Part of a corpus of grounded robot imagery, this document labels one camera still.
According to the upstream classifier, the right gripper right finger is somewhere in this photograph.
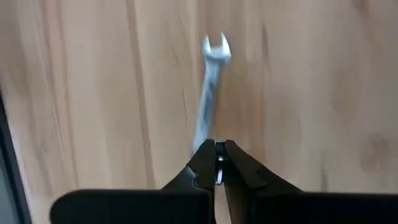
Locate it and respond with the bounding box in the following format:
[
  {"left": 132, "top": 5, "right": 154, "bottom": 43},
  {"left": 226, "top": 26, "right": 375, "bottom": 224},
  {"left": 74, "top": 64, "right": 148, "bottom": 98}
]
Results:
[{"left": 223, "top": 139, "right": 303, "bottom": 224}]

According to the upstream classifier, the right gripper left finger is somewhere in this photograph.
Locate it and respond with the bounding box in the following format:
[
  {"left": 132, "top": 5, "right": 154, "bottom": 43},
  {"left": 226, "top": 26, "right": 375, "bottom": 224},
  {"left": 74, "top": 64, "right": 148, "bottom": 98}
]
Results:
[{"left": 162, "top": 139, "right": 217, "bottom": 192}]

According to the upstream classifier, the silver wrench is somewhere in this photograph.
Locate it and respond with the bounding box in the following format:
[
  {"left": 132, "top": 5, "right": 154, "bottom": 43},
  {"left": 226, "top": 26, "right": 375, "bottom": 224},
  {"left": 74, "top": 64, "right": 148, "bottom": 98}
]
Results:
[{"left": 191, "top": 30, "right": 233, "bottom": 186}]

